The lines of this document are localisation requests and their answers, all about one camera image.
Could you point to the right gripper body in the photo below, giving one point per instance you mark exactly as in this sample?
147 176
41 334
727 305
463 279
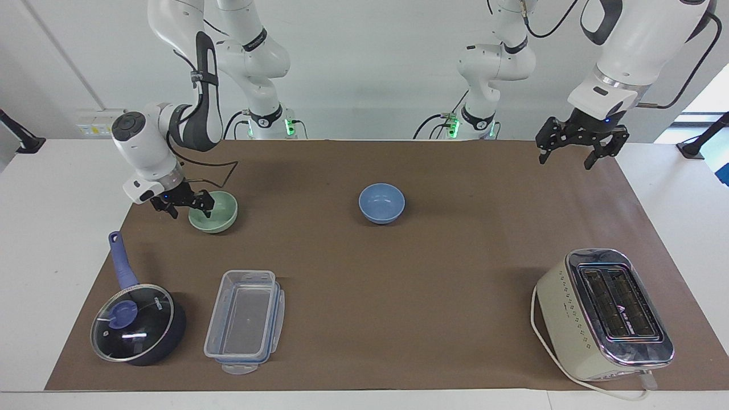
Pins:
172 195

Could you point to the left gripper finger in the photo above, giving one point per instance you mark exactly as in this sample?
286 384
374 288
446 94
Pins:
612 142
551 135

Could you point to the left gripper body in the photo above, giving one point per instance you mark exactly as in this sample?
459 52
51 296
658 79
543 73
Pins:
589 126

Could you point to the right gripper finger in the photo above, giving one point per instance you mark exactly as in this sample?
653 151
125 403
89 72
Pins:
170 209
204 200

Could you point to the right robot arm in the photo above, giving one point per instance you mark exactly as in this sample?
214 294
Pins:
250 57

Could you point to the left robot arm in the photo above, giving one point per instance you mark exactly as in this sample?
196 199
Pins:
643 40

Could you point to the green bowl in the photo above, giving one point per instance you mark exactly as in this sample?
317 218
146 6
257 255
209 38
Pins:
223 219

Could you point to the blue bowl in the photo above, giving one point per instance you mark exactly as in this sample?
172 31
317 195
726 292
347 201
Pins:
381 205

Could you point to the black stand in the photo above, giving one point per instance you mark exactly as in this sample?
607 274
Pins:
25 142
692 149

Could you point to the glass lid with blue knob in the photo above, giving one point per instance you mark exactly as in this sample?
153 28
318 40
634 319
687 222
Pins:
134 324

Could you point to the clear plastic food container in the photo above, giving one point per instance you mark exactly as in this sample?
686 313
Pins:
239 369
242 316

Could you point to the cream and chrome toaster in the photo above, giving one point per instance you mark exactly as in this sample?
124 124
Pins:
575 330

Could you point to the white wall socket box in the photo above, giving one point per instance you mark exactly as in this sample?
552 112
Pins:
97 124

